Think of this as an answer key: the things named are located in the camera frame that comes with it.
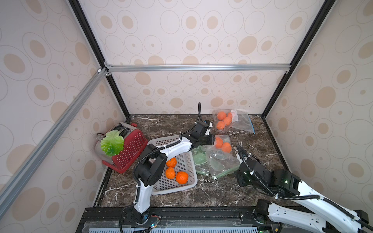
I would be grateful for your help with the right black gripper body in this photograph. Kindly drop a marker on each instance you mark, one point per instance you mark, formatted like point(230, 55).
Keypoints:
point(243, 157)

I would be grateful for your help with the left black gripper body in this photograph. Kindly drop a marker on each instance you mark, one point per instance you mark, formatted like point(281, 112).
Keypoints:
point(204, 140)

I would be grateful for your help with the clear zip-top bag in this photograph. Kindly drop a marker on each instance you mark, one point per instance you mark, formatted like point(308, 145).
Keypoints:
point(224, 120)

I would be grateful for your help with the orange taken out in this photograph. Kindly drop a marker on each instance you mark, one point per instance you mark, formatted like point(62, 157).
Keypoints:
point(218, 142)
point(182, 177)
point(226, 147)
point(170, 173)

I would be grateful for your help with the green-edged zip-top bag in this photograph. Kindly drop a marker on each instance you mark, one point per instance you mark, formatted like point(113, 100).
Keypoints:
point(220, 163)

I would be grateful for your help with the green zip-top bag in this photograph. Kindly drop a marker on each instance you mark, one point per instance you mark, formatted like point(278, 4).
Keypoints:
point(200, 160)

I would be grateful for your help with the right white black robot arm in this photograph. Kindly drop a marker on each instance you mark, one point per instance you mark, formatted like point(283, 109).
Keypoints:
point(324, 215)

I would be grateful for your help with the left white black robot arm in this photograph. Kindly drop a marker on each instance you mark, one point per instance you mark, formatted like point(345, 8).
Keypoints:
point(152, 161)

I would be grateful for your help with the white perforated plastic basket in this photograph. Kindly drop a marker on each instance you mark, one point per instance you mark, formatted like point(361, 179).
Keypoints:
point(174, 169)

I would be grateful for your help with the red dotted toaster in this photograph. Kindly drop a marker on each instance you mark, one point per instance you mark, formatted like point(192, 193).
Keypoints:
point(135, 143)

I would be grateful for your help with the green plastic leaf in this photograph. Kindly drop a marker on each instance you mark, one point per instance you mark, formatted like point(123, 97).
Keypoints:
point(112, 144)

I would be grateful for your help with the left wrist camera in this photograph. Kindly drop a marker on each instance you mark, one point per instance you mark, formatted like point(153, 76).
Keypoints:
point(209, 128)

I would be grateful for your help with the horizontal aluminium rail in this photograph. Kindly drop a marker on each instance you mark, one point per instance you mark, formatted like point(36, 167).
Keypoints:
point(193, 68)

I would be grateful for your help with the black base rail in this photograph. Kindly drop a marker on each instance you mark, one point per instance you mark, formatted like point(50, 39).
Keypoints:
point(180, 217)

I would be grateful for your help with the diagonal aluminium rail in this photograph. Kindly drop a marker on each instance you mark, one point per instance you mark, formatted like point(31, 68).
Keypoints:
point(17, 183)

